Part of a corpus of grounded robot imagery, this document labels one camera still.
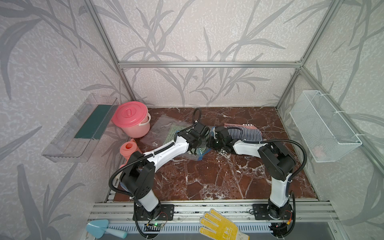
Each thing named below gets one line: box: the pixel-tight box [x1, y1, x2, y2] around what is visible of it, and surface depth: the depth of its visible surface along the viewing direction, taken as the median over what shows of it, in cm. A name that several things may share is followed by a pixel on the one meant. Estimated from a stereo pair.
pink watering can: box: [120, 138, 142, 168], surface depth 88 cm
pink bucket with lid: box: [112, 101, 152, 138], surface depth 93 cm
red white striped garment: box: [224, 123, 260, 132], surface depth 107 cm
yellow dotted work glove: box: [199, 208, 250, 240], surface depth 71 cm
